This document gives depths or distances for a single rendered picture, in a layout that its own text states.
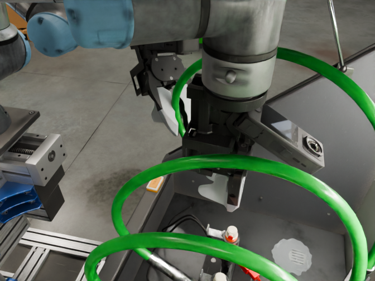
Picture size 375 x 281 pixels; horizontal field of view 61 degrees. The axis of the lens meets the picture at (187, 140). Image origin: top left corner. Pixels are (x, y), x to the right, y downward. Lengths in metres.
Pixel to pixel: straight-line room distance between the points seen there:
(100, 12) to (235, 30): 0.11
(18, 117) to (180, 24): 0.86
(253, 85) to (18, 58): 0.82
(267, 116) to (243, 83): 0.07
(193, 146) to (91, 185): 1.89
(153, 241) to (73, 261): 1.39
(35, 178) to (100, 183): 1.27
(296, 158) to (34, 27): 0.47
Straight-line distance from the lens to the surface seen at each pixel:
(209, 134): 0.38
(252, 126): 0.35
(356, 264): 0.41
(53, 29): 0.60
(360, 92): 0.40
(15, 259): 1.79
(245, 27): 0.29
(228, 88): 0.32
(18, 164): 1.00
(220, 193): 0.44
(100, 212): 2.08
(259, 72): 0.32
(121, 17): 0.26
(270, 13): 0.30
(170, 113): 0.57
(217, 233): 0.56
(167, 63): 0.60
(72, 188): 2.26
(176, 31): 0.28
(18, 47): 1.04
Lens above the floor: 1.59
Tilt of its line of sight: 40 degrees down
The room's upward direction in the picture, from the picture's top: straight up
